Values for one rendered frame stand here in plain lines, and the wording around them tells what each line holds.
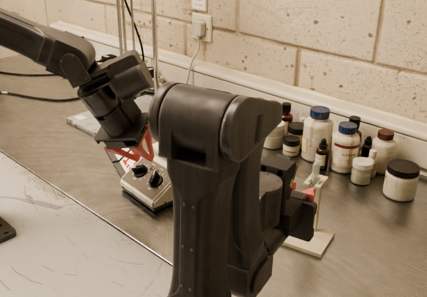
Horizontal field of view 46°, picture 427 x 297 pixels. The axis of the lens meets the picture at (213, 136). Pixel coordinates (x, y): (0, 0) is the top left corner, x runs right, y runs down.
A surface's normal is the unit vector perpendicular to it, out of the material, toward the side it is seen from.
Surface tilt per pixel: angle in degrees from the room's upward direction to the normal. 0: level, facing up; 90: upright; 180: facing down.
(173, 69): 90
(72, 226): 0
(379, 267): 0
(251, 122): 90
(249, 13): 90
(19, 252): 0
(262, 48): 90
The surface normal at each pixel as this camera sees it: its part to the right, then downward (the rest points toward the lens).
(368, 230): 0.01, -0.91
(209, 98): -0.20, -0.68
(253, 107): 0.87, 0.22
